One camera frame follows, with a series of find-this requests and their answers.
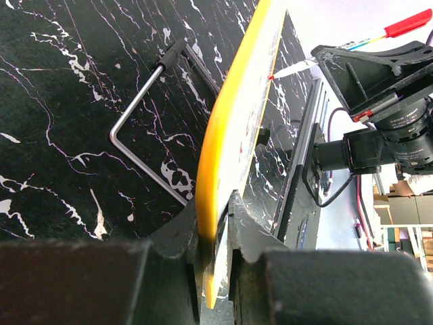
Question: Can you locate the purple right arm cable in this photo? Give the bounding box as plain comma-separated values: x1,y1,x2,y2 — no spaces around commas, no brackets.
326,106,349,196

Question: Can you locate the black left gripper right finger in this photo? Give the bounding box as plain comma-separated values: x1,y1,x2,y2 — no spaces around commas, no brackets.
228,190,289,263

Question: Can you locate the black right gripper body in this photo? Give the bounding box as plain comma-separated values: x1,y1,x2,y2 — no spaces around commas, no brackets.
371,96,432,175

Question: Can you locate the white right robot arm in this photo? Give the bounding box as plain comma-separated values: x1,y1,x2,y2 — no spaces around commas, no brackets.
311,41,432,175

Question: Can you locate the metal whiteboard stand wire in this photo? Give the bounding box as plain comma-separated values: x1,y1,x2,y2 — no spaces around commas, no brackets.
108,37,221,207

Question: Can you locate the yellow-framed whiteboard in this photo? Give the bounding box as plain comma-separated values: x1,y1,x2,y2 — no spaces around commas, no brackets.
195,1,286,309

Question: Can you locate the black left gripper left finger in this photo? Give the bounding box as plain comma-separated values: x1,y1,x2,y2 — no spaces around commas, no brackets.
149,199,199,259

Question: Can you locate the red-capped whiteboard marker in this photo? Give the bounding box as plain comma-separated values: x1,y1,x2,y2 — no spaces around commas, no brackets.
268,8,432,80

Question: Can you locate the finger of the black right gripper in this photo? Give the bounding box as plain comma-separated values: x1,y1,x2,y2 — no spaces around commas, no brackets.
311,41,432,122

